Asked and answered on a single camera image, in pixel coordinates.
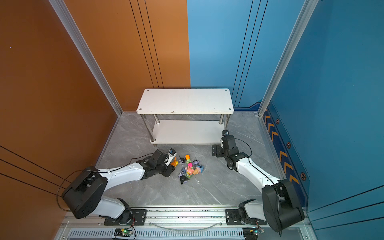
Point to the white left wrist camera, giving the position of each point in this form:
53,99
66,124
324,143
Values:
171,156

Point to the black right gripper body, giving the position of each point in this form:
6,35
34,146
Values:
220,152

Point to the aluminium corner post left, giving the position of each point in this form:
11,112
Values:
76,36

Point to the black purple kuromi figure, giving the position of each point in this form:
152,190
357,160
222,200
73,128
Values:
182,160

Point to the grey donkey toy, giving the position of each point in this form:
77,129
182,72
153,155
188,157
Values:
183,172

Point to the pink pig toy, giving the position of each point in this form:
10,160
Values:
197,171

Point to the green truck orange top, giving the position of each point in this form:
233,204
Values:
188,159

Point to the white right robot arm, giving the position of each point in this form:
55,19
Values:
280,207

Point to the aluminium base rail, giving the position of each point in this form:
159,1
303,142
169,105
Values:
179,223

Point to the aluminium corner post right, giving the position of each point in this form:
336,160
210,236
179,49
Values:
295,36

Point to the purple eared figure toy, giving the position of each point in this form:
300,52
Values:
196,163

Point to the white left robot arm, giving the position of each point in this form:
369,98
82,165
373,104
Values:
85,195

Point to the aluminium corner post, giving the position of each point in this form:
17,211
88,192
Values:
76,36
295,36

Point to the green circuit board left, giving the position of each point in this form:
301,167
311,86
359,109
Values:
123,233

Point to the orange fox toy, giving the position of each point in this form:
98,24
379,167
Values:
174,163

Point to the white two-tier metal shelf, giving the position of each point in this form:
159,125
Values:
185,116

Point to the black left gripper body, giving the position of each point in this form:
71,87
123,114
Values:
167,170

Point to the circuit board right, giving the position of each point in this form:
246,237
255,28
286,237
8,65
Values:
252,233

